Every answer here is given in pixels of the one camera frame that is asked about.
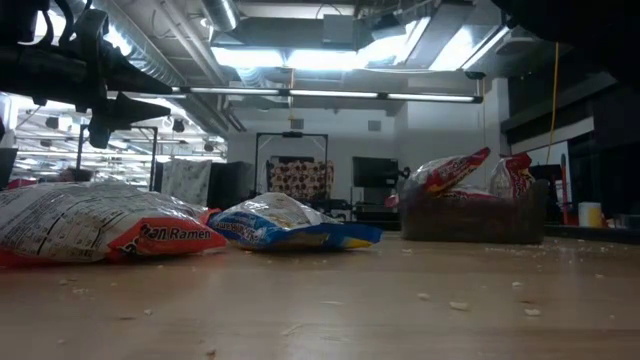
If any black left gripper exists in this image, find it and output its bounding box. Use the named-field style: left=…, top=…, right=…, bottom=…
left=0, top=0, right=174, bottom=149

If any orange Maruchan ramen pack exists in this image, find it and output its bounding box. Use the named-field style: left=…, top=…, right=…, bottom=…
left=0, top=182, right=229, bottom=266

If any blue Maruchan ramen pack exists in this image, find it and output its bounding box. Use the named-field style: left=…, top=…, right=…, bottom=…
left=207, top=192, right=384, bottom=252

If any white patterned cloth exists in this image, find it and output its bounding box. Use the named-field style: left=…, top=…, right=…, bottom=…
left=160, top=158, right=213, bottom=206

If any black screen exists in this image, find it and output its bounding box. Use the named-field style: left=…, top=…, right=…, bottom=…
left=0, top=147, right=19, bottom=189

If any black box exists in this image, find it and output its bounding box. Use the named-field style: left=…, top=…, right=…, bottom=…
left=207, top=160, right=254, bottom=211

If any brown patterned cloth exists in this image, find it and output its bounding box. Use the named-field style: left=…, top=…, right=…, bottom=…
left=267, top=159, right=335, bottom=201

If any long ceiling light bar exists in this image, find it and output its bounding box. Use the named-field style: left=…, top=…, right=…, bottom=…
left=107, top=85, right=484, bottom=105

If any black monitor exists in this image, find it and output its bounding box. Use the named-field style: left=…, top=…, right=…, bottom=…
left=352, top=156, right=400, bottom=189

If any dark sorting bin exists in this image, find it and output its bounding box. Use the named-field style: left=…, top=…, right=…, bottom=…
left=399, top=179, right=549, bottom=245

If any yellow and white tub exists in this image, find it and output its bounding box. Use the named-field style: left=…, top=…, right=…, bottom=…
left=578, top=202, right=604, bottom=229

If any silver ceiling duct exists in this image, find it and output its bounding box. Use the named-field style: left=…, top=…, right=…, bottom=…
left=199, top=0, right=242, bottom=32

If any hanging yellow cable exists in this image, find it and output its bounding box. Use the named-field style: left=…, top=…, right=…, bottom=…
left=546, top=42, right=561, bottom=166

